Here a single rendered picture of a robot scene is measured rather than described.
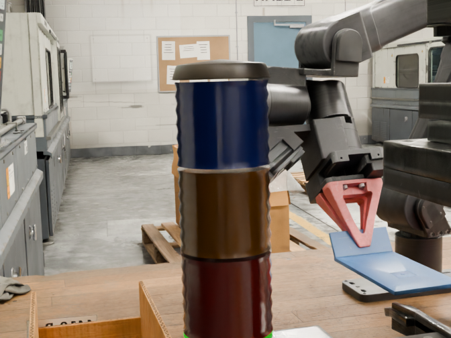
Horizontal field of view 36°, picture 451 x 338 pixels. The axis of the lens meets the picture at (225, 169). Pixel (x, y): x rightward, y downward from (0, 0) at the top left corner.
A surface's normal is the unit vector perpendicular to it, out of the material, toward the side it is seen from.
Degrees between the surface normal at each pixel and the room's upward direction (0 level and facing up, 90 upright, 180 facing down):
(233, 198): 76
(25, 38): 90
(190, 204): 104
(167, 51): 90
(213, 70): 72
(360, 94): 90
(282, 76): 90
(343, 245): 59
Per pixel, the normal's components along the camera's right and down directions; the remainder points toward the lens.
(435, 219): 0.43, 0.11
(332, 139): 0.19, -0.40
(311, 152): -0.97, 0.09
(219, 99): -0.06, 0.36
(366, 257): -0.05, -0.99
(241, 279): 0.31, 0.35
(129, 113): 0.19, 0.13
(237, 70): 0.30, -0.21
